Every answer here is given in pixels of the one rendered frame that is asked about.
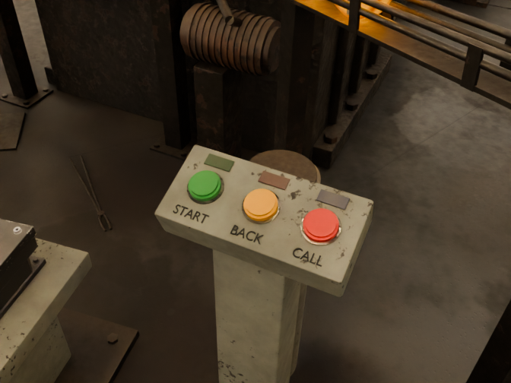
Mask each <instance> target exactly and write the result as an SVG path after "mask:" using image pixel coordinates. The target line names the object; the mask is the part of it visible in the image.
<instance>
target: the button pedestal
mask: <svg viewBox="0 0 511 383"><path fill-rule="evenodd" d="M209 154H213V155H216V156H219V157H223V158H225V159H228V160H232V161H234V162H235V163H234V164H233V166H232V168H231V170H230V171H229V172H227V171H224V170H222V169H218V168H215V167H213V166H209V165H206V164H204V162H205V160H206V159H207V157H208V155H209ZM204 170H209V171H212V172H214V173H216V174H217V175H218V176H219V178H220V180H221V190H220V192H219V194H218V195H217V196H216V197H215V198H213V199H211V200H209V201H198V200H196V199H194V198H193V197H192V196H191V194H190V192H189V189H188V184H189V180H190V179H191V178H192V177H193V176H194V175H195V174H196V173H198V172H200V171H204ZM263 171H266V172H269V173H273V174H275V175H278V176H282V177H284V178H288V179H290V181H289V183H288V185H287V188H286V190H283V189H280V188H275V187H273V186H270V185H266V184H264V183H261V182H258V180H259V177H260V176H261V174H262V172H263ZM260 188H263V189H268V190H269V191H271V192H273V193H274V194H275V196H276V198H277V200H278V209H277V211H276V213H275V215H274V216H273V217H271V218H270V219H268V220H264V221H256V220H252V219H251V218H249V217H248V216H247V215H246V212H245V210H244V207H243V202H244V200H245V198H246V196H247V195H248V194H249V193H250V192H252V191H254V190H256V189H260ZM321 189H323V190H326V191H328V192H332V193H335V194H337V195H342V196H345V197H347V198H350V200H349V202H348V205H347V207H346V209H345V210H343V209H341V208H338V207H334V206H331V205H329V204H325V203H322V202H320V201H317V200H316V199H317V197H318V194H319V192H320V190H321ZM318 208H324V209H327V210H330V211H331V212H333V213H334V214H335V215H336V217H337V218H338V224H339V228H338V233H337V235H336V236H335V237H334V238H333V239H331V240H329V241H327V242H314V241H313V240H311V239H309V238H308V237H307V236H306V234H305V232H304V230H303V220H304V218H305V216H306V215H307V214H308V213H309V212H310V211H312V210H315V209H318ZM155 216H156V218H157V219H158V220H159V222H160V224H161V226H162V227H163V229H164V230H165V231H166V232H168V233H172V234H174V235H177V236H180V237H182V238H184V239H188V240H190V241H193V242H196V243H198V244H200V245H203V246H206V247H209V248H212V249H213V262H214V294H215V311H216V327H217V359H218V375H219V383H289V381H290V369H291V362H292V355H293V349H294V337H295V330H296V323H297V311H298V305H299V298H300V285H301V283H304V284H306V285H308V286H311V287H314V288H316V289H318V290H321V291H324V292H327V293H330V294H332V295H334V296H337V297H341V296H342V295H343V293H344V290H345V288H346V286H347V283H348V280H349V278H350V275H351V272H352V270H353V268H354V265H355V262H356V260H357V257H358V255H359V253H360V249H361V247H362V244H363V241H364V240H365V237H366V234H367V231H368V229H369V227H370V224H371V222H372V217H373V201H372V200H370V199H367V198H363V197H361V196H358V195H353V194H351V193H348V192H345V191H342V190H338V189H336V188H332V187H329V186H327V185H322V184H319V183H317V182H313V181H310V180H307V179H303V178H300V177H298V176H293V175H291V174H288V173H284V172H282V171H278V170H276V169H272V168H269V167H267V166H262V165H259V164H257V163H253V162H249V161H247V160H243V159H240V158H238V157H233V156H231V155H228V154H224V153H221V152H218V151H216V150H212V149H209V148H206V147H202V146H199V145H195V146H194V147H193V148H192V150H191V152H190V153H189V155H188V156H187V158H186V160H185V162H184V164H183V165H182V167H181V169H180V170H179V172H178V173H177V175H176V178H175V179H174V180H173V182H172V184H171V186H170V187H169V189H168V191H167V193H166V194H165V195H164V197H163V199H162V201H161V202H160V204H159V206H158V208H157V209H156V211H155Z"/></svg>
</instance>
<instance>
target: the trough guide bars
mask: <svg viewBox="0 0 511 383"><path fill-rule="evenodd" d="M327 1H329V2H332V3H334V4H336V5H339V6H341V7H343V8H346V9H348V10H349V21H348V31H349V32H351V33H354V34H356V35H357V30H359V26H360V16H363V17H366V18H368V19H370V20H372V21H375V22H377V23H378V24H381V25H383V26H385V27H388V28H390V29H392V30H395V31H397V32H399V33H402V34H404V35H406V36H409V37H410V38H412V39H415V40H417V41H419V42H422V43H424V44H426V45H428V46H431V47H433V48H435V49H438V50H439V51H442V52H444V53H446V54H449V55H451V56H453V57H456V58H457V59H460V60H462V61H464V62H465V66H464V69H463V73H462V80H461V84H460V86H461V87H464V88H466V89H468V90H470V91H472V92H474V88H475V86H477V83H478V77H479V74H480V70H481V69H482V70H485V71H487V72H489V73H491V74H494V75H496V76H498V77H500V78H502V79H505V80H507V81H509V82H511V30H508V29H506V28H504V27H500V26H498V25H496V24H492V23H490V22H487V21H483V20H482V19H479V18H476V17H473V16H471V15H468V14H465V13H462V12H460V11H457V10H454V9H451V8H448V7H446V6H443V5H439V4H437V3H435V2H431V1H429V0H405V1H407V2H410V3H412V4H415V5H418V6H421V7H423V8H426V9H429V10H431V11H434V12H436V13H439V14H442V15H445V16H447V17H450V18H452V19H455V20H457V21H461V22H462V23H465V24H468V25H471V26H473V27H477V28H478V29H481V30H484V31H487V32H489V33H492V34H495V35H497V36H500V37H502V38H505V39H506V42H505V44H504V43H501V42H498V41H496V40H493V39H491V38H489V37H486V36H483V35H480V34H479V33H475V32H473V31H470V30H467V29H465V28H463V27H460V26H457V25H455V24H452V23H450V22H447V21H444V20H442V19H439V18H438V17H434V16H432V15H429V14H426V13H424V12H422V11H419V10H416V9H414V8H411V7H408V6H406V5H403V4H401V3H398V2H396V1H395V0H391V2H390V3H389V5H387V4H386V3H383V2H380V1H378V0H350V2H348V1H346V0H327ZM361 3H364V4H365V5H369V6H370V7H373V8H375V9H378V10H380V11H382V15H379V14H377V13H374V12H372V11H369V10H367V9H365V8H362V7H361ZM393 16H394V17H397V18H400V19H402V20H403V21H407V22H409V23H411V24H414V25H416V26H419V27H421V28H424V29H425V30H429V31H430V32H433V33H435V34H438V35H440V36H443V37H445V38H447V39H449V40H452V41H454V42H457V43H460V44H462V45H463V46H467V47H468V51H467V52H466V51H463V50H461V49H458V48H456V47H454V46H451V45H449V44H447V43H444V42H442V41H440V40H437V39H435V38H433V37H431V36H428V35H426V34H424V33H421V32H419V31H416V30H414V29H411V28H410V27H406V26H405V25H403V24H400V23H398V22H395V21H394V20H393ZM484 54H485V55H488V56H490V57H493V58H495V59H498V60H500V66H499V65H496V64H494V63H492V62H489V61H487V60H484V59H483V57H484Z"/></svg>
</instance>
